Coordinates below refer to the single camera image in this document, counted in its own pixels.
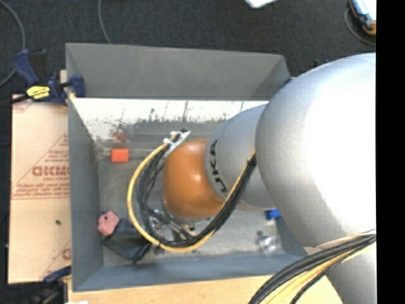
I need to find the brown cardboard board, red print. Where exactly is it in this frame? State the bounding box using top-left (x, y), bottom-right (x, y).
top-left (6, 93), bottom-right (73, 284)

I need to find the grey metal bin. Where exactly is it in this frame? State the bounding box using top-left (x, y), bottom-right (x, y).
top-left (65, 42), bottom-right (308, 293)

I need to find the clear plastic bottle, blue cap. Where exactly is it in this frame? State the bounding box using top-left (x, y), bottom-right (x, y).
top-left (255, 208), bottom-right (283, 255)

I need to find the orange square block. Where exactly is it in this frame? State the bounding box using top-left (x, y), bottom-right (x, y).
top-left (111, 148), bottom-right (130, 163)

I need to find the dark grey cloth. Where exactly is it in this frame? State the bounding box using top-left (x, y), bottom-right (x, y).
top-left (101, 218), bottom-right (153, 264)

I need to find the pink sponge block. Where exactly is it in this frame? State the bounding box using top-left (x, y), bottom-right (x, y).
top-left (97, 211), bottom-right (120, 236)

